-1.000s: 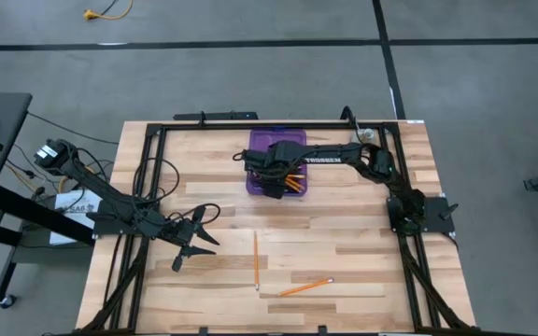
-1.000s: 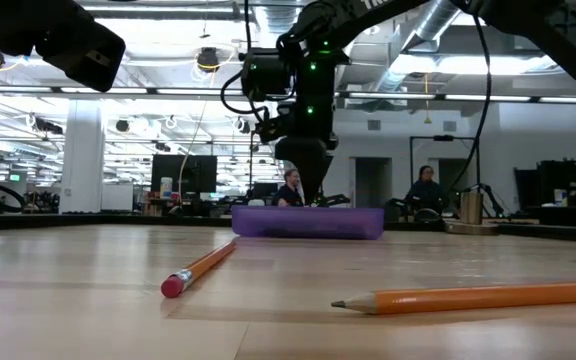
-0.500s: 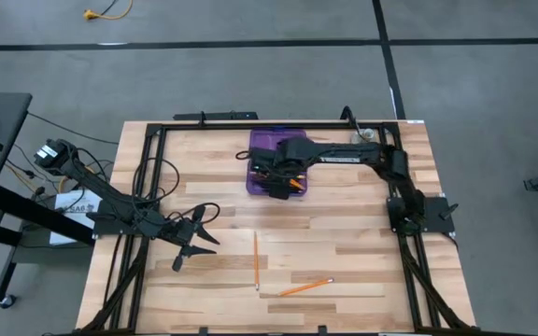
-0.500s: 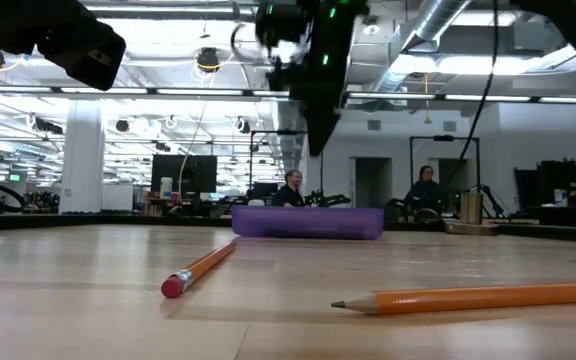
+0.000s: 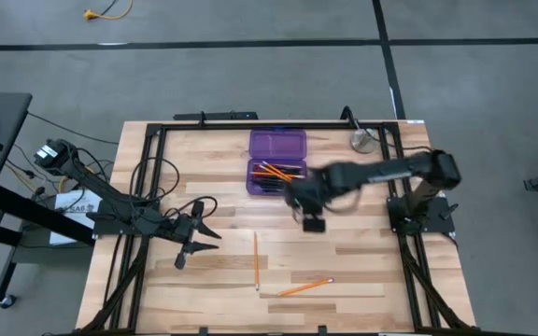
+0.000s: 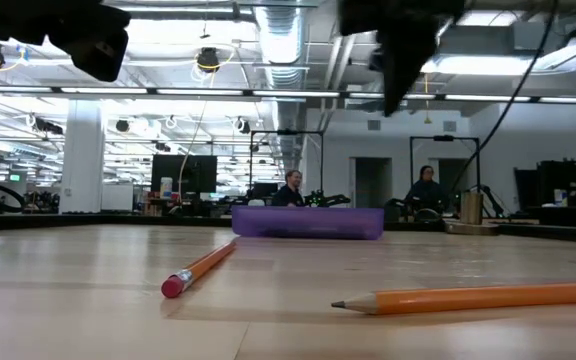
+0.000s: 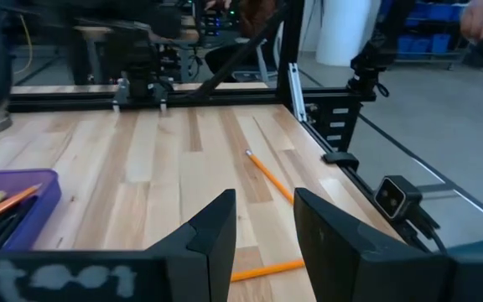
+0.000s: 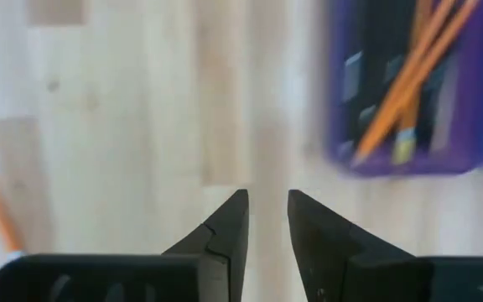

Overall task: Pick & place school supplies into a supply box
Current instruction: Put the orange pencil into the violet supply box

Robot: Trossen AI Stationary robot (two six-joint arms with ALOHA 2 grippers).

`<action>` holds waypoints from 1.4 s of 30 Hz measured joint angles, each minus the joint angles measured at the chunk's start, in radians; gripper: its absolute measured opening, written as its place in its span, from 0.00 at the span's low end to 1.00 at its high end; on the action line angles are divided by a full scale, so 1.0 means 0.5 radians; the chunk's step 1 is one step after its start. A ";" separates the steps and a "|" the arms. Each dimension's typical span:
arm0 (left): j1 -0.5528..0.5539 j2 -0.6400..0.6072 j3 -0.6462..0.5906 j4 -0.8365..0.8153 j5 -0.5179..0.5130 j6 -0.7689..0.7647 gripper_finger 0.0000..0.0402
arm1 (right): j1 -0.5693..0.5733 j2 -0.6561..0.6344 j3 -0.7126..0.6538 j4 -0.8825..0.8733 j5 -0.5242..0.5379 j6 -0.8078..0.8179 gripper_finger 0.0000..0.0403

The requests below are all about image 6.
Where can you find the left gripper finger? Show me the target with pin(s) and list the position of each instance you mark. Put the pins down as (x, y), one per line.
(103, 57)

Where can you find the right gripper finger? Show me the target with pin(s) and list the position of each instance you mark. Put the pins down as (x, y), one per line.
(403, 65)

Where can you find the orange pencil red eraser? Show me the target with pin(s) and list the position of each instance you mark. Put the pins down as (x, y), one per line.
(200, 267)

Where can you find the purple plastic supply box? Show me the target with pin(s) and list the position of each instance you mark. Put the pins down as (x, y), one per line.
(308, 220)

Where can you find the rectangular ceiling light panel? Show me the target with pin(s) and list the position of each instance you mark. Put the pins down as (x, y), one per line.
(478, 65)

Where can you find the white building column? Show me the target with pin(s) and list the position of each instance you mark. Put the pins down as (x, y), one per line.
(83, 165)

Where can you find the person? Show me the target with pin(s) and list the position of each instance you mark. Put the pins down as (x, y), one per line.
(288, 195)
(425, 192)

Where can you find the white cabinet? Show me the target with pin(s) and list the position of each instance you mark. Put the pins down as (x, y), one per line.
(117, 197)

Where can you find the white wipes canister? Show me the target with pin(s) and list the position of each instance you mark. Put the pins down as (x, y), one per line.
(166, 187)

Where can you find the black computer monitor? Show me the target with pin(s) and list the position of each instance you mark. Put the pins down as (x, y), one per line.
(188, 175)

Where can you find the black equipment cabinet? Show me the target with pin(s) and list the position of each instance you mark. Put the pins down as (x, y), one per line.
(573, 185)

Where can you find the black gantry frame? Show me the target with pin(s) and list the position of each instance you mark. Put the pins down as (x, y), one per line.
(288, 132)
(443, 138)

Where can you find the long ceiling light rail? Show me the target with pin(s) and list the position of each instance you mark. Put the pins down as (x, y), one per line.
(198, 92)

